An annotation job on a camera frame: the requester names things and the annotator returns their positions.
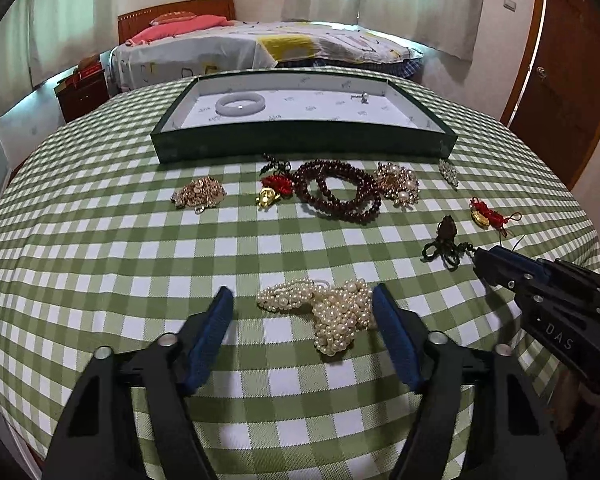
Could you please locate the dark pendant with black cord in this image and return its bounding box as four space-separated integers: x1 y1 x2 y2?
421 215 475 272

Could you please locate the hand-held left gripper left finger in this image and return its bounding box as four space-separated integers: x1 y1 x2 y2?
40 286 236 480

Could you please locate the silver crystal brooch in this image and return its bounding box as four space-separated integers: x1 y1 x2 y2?
438 158 460 190

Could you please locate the gold chain pile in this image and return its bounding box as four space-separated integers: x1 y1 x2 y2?
171 177 227 213

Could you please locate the red knot gold pig charm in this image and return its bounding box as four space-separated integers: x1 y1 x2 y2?
254 175 293 207

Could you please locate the pink pillow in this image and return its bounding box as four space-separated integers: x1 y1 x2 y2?
130 15 228 46

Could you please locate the small orange pillow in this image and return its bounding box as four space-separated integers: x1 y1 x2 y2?
150 11 196 26

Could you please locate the dark green jewelry tray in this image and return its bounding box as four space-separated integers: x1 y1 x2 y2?
150 72 458 165

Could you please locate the red box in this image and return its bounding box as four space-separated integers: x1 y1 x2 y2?
77 57 103 81

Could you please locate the white jade bangle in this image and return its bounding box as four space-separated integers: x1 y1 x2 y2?
215 94 267 117

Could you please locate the wooden headboard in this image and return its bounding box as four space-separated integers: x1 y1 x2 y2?
116 0 237 45

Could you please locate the brown wooden door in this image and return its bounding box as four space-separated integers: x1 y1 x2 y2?
500 0 600 191

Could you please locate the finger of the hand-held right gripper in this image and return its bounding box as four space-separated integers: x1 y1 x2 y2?
487 247 553 281
474 248 533 292

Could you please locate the white pearl necklace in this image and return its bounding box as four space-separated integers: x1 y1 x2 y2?
256 280 378 358

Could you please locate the dark wooden nightstand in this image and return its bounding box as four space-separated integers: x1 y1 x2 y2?
54 75 110 123

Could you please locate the bed with patterned sheet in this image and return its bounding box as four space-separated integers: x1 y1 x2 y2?
107 20 426 96

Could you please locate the dark red bead necklace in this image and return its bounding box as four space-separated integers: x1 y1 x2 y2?
262 154 383 221

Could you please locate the red knot gold ingot charm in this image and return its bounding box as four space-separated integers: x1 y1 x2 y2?
469 196 523 241

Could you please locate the gold pearl brooch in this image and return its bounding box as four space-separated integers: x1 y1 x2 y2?
375 161 421 207

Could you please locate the green checkered tablecloth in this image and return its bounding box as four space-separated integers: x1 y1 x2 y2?
0 65 600 480

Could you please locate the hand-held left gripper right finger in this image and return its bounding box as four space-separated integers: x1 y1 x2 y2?
371 282 568 480

